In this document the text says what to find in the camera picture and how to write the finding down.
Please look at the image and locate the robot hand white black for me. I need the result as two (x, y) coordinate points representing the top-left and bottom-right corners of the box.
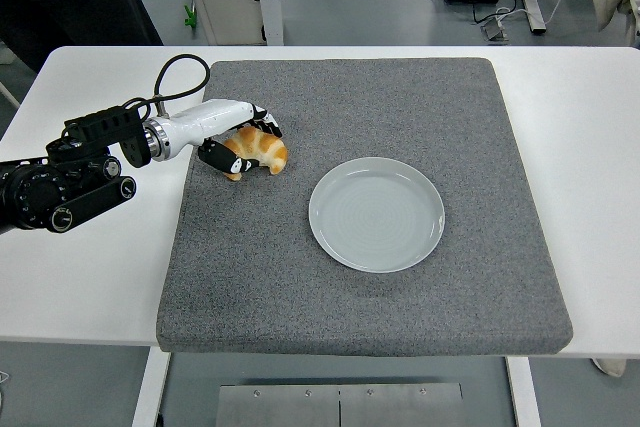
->
(167, 98), (284, 174)

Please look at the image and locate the golden croissant bread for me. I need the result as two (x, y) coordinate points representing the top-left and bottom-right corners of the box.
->
(222, 125), (290, 182)

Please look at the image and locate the light grey round plate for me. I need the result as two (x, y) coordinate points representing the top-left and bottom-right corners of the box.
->
(307, 156), (446, 275)

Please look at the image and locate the grey felt mat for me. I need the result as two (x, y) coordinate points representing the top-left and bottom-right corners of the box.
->
(155, 57), (574, 358)

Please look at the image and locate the white table leg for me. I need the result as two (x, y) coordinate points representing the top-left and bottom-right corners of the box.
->
(504, 355), (543, 427)
(130, 346), (172, 427)

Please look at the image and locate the small grey metal box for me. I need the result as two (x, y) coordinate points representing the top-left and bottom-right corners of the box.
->
(480, 16), (510, 42)

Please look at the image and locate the person's foot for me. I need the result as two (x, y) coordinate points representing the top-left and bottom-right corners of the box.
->
(592, 356), (627, 378)

